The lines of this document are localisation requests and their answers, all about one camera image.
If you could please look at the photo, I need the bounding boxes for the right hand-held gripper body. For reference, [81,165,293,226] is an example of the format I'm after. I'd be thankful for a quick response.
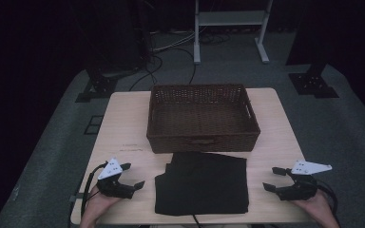
[275,160,333,201]

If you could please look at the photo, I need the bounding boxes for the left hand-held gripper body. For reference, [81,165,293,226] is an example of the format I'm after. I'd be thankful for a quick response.
[96,158,137,200]

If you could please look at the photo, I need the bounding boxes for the black cloth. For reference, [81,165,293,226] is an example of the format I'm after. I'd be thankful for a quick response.
[154,151,250,218]

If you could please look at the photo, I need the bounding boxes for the brown wicker basket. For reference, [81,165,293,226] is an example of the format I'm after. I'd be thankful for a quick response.
[145,83,261,155]

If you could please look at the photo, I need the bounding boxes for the person's right hand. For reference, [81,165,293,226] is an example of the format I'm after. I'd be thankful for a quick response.
[293,189,341,228]

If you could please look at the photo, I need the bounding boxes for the person's left hand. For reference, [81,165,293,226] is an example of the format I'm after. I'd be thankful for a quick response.
[79,186,122,228]

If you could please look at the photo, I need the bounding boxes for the black stand base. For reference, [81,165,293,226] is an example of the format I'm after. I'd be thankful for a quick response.
[286,60,340,100]
[74,67,120,104]

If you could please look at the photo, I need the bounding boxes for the white metal stand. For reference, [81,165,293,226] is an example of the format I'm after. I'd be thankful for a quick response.
[193,0,274,66]

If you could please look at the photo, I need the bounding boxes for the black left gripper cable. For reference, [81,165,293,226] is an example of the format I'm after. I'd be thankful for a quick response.
[80,161,109,220]

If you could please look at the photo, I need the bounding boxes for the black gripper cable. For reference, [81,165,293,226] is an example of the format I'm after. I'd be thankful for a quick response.
[80,161,109,220]
[316,180,340,224]

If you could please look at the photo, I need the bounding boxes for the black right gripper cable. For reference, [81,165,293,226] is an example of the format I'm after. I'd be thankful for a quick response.
[316,180,340,224]

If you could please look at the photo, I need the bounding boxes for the grey table bracket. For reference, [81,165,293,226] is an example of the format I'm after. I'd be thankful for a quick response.
[68,192,86,204]

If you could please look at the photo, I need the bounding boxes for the thin black cable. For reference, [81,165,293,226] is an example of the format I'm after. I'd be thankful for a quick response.
[192,214,204,228]

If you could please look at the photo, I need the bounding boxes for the black floor cable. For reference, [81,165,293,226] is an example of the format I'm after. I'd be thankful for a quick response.
[170,47,198,86]
[128,54,164,92]

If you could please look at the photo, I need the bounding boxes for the white floor cables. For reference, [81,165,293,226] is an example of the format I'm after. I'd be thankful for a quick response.
[151,30,198,54]

